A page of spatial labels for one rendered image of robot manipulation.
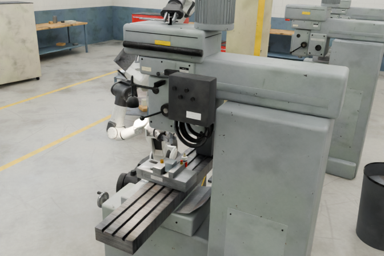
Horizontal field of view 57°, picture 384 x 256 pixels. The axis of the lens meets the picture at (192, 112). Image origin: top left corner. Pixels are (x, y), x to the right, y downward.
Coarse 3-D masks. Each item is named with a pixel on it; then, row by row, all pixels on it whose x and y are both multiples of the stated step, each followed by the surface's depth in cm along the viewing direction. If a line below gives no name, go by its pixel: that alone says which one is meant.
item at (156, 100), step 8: (152, 80) 193; (168, 80) 188; (160, 88) 192; (168, 88) 190; (152, 96) 196; (160, 96) 193; (168, 96) 191; (152, 104) 197; (160, 104) 195; (152, 112) 199; (152, 120) 201; (160, 120) 198; (168, 120) 196; (160, 128) 200; (168, 128) 197
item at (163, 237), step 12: (120, 192) 246; (108, 204) 232; (120, 204) 233; (204, 228) 213; (156, 240) 219; (168, 240) 215; (180, 240) 210; (192, 240) 206; (204, 240) 203; (108, 252) 244; (120, 252) 238; (144, 252) 227; (156, 252) 222; (168, 252) 218; (180, 252) 213; (192, 252) 209; (204, 252) 205
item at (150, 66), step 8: (144, 56) 189; (144, 64) 189; (152, 64) 187; (160, 64) 185; (168, 64) 183; (176, 64) 181; (184, 64) 179; (192, 64) 177; (144, 72) 191; (152, 72) 189; (160, 72) 186; (184, 72) 180; (192, 72) 178
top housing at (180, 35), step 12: (132, 24) 186; (144, 24) 187; (156, 24) 189; (180, 24) 192; (192, 24) 194; (132, 36) 186; (144, 36) 183; (156, 36) 180; (168, 36) 177; (180, 36) 174; (192, 36) 171; (204, 36) 170; (216, 36) 183; (132, 48) 189; (192, 48) 173; (204, 48) 173; (216, 48) 186; (180, 60) 179; (192, 60) 175
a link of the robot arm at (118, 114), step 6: (114, 108) 236; (120, 108) 235; (126, 108) 238; (114, 114) 236; (120, 114) 236; (114, 120) 236; (120, 120) 237; (108, 126) 237; (114, 126) 235; (120, 126) 238; (108, 132) 236; (114, 132) 233; (114, 138) 235
